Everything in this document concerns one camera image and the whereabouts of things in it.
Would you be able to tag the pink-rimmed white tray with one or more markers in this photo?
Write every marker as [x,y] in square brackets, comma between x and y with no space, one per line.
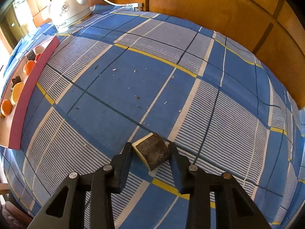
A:
[31,83]

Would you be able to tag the red cherry tomato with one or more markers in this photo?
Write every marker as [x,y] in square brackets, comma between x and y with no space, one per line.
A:
[38,57]

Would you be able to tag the white ceramic electric kettle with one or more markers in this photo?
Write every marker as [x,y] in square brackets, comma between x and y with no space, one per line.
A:
[66,12]

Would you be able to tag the white power plug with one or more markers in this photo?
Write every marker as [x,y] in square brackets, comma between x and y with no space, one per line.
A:
[136,5]

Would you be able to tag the orange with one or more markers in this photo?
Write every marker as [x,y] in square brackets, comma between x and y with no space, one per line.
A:
[6,107]
[29,66]

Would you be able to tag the yellow orange wedge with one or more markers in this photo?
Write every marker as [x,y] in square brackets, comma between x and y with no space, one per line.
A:
[17,93]

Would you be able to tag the dark water chestnut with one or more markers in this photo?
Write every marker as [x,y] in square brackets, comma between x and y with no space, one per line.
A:
[16,79]

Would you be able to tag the glass door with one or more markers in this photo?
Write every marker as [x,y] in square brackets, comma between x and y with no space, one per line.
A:
[16,21]

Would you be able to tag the dark wooden furniture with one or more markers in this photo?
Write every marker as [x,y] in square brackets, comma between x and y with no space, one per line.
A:
[14,214]

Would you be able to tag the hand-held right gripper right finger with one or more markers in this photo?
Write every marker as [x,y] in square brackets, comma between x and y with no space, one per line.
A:
[177,176]

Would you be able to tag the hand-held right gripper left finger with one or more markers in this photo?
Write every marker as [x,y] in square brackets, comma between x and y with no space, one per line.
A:
[124,169]

